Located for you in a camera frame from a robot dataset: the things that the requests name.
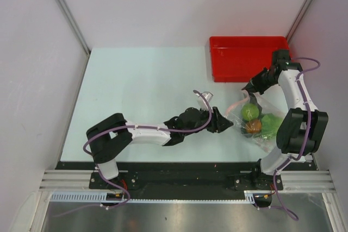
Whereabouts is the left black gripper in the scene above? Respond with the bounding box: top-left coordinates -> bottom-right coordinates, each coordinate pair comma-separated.
183,104 -> 232,136

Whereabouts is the green fake lime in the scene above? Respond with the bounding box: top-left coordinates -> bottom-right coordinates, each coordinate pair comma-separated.
241,103 -> 259,121

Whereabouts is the clear zip top bag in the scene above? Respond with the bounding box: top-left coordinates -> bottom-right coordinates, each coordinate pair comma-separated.
225,90 -> 285,153

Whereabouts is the orange fake fruit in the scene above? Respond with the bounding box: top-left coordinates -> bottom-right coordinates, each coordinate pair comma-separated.
245,119 -> 262,134

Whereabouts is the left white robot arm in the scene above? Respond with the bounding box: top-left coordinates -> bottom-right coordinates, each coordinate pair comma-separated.
86,106 -> 233,189

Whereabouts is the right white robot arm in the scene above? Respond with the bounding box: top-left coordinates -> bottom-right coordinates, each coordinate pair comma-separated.
239,49 -> 328,189

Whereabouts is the green fake lettuce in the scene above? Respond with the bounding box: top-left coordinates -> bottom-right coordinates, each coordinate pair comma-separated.
256,113 -> 283,140

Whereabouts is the red plastic tray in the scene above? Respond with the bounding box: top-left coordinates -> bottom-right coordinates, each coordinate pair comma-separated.
209,36 -> 289,83

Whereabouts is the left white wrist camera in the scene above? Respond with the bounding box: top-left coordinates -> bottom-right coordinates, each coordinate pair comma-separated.
193,90 -> 214,111

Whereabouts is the white cable duct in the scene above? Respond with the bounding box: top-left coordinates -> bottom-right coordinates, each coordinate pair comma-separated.
50,190 -> 272,204

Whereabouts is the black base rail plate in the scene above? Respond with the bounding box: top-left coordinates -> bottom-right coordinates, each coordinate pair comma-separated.
56,161 -> 317,197

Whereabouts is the right aluminium corner post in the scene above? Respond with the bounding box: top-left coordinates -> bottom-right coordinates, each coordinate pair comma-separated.
285,0 -> 314,44

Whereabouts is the aluminium corner post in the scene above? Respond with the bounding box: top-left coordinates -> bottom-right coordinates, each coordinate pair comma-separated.
285,0 -> 314,44
55,0 -> 91,57

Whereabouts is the left aluminium corner post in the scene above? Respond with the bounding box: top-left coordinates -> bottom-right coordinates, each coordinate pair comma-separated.
55,0 -> 91,57

